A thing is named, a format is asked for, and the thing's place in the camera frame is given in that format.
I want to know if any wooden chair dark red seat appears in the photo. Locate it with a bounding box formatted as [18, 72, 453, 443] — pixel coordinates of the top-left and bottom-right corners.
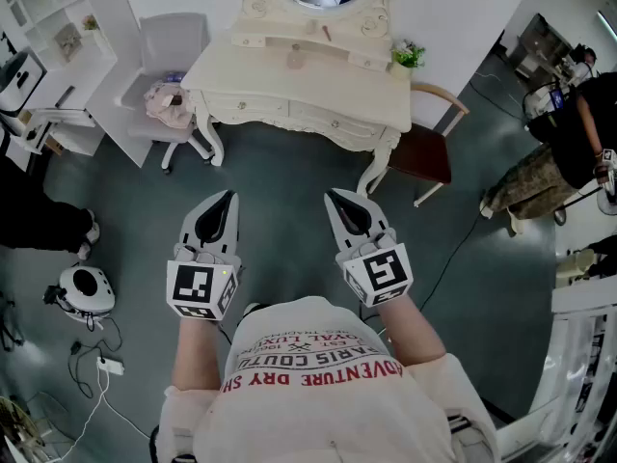
[364, 82, 471, 209]

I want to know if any small potted flower plant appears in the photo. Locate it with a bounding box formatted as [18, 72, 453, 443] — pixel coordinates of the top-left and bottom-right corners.
[388, 38, 428, 80]

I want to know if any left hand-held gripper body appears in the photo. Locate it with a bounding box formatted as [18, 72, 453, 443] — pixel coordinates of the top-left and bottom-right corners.
[166, 241, 246, 322]

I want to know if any white power cable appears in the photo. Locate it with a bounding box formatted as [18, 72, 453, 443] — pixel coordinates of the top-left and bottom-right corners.
[47, 371, 151, 460]

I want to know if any white power strip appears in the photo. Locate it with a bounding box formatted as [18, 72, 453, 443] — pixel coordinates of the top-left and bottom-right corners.
[95, 356, 126, 376]

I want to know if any white side table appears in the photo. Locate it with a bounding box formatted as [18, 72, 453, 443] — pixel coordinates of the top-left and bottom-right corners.
[17, 105, 98, 156]

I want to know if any pink clothes pile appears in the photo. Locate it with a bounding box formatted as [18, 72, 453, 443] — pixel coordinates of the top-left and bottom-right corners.
[143, 78, 197, 130]

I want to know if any black floor cable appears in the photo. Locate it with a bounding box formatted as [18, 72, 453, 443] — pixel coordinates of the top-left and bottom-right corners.
[416, 212, 486, 313]

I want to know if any cream dressing table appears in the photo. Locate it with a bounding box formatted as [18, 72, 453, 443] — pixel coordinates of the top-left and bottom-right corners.
[179, 0, 415, 198]

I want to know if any white office chair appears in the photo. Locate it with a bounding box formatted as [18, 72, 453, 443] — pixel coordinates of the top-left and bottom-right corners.
[117, 12, 219, 177]

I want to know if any grey shoulder strap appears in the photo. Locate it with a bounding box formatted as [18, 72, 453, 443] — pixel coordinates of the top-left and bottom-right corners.
[148, 424, 199, 463]
[445, 412, 489, 442]

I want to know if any white shelf unit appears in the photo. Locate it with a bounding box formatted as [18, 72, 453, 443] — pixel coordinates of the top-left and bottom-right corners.
[0, 0, 156, 169]

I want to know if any person's white printed shirt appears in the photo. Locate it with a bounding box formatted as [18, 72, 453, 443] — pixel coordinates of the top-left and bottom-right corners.
[157, 295, 501, 463]

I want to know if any black and white appliance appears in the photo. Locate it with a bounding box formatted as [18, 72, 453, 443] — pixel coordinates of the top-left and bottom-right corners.
[0, 49, 48, 116]

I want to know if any person's left forearm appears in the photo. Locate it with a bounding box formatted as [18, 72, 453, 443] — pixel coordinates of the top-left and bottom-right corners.
[170, 313, 233, 394]

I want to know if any black adapter cable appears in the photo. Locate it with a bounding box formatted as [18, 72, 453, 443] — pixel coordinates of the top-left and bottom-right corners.
[66, 315, 124, 400]

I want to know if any framed picture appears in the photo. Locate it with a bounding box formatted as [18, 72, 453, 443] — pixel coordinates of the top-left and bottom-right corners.
[52, 22, 83, 63]

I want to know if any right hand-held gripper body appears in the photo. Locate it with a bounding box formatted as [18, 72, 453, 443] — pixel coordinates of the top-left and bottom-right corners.
[335, 229, 415, 309]

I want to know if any white metal rack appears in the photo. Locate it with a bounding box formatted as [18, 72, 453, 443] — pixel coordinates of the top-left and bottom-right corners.
[495, 277, 617, 463]

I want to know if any white round headset device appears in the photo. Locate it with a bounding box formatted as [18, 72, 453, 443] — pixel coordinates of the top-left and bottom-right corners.
[42, 264, 118, 318]

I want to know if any black standing fan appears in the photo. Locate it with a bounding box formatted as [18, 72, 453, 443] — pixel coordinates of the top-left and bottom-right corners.
[552, 180, 617, 227]

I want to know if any person's right forearm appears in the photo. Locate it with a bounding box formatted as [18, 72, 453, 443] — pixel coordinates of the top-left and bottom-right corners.
[374, 294, 448, 371]

